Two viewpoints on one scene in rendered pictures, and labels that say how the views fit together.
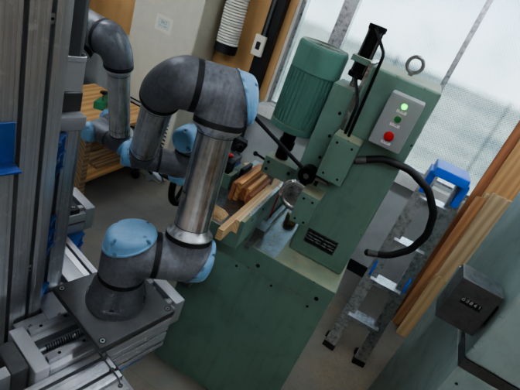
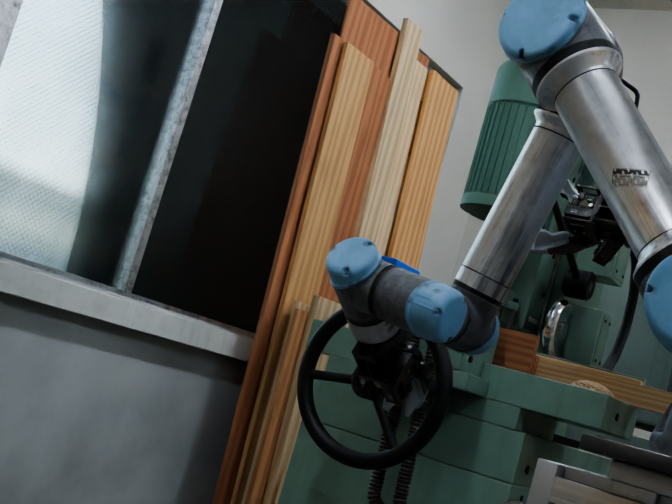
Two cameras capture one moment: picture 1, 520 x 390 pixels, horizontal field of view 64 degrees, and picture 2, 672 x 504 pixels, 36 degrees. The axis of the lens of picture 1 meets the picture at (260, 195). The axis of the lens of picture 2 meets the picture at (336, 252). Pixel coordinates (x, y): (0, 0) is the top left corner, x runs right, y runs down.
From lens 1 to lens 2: 2.47 m
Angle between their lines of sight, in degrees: 77
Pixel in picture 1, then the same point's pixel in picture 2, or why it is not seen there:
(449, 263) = (289, 442)
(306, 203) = (605, 329)
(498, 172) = (294, 262)
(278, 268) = (581, 463)
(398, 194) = (139, 360)
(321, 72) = not seen: hidden behind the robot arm
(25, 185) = not seen: outside the picture
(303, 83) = not seen: hidden behind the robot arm
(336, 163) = (625, 252)
